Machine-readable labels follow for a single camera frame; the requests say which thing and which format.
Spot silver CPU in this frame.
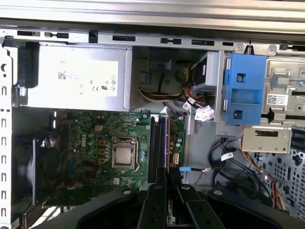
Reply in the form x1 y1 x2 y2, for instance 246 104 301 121
114 146 133 167

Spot black RAM slot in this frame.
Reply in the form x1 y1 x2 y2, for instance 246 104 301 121
151 114 156 183

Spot blue plastic drive bracket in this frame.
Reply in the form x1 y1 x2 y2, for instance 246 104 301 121
223 53 267 126

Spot orange wire bundle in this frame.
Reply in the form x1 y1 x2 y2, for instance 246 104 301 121
244 150 284 208

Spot black wire with blue plug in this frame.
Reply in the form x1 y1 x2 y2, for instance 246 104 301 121
178 166 212 173

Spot RAM stick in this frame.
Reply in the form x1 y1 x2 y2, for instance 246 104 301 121
166 107 173 226

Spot grey power supply unit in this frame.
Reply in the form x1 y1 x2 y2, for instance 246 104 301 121
14 42 133 112

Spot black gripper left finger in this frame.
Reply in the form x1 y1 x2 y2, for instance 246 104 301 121
78 167 168 229

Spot silver metal drive cage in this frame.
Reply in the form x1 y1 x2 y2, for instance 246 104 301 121
213 50 305 154

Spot green motherboard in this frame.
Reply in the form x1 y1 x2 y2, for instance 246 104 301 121
47 108 186 206

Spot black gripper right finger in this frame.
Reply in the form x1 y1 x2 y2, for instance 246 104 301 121
170 167 281 229

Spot black case fan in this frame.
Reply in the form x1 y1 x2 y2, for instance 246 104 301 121
14 135 70 206

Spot metal CPU socket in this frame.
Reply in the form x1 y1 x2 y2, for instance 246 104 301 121
111 135 140 170

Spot black open PC case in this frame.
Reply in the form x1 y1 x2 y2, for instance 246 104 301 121
0 23 305 229

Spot yellow black power wire bundle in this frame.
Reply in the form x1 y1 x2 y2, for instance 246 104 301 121
139 81 193 103

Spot small silver drive bracket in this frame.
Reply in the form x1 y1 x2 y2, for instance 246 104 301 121
241 126 293 154

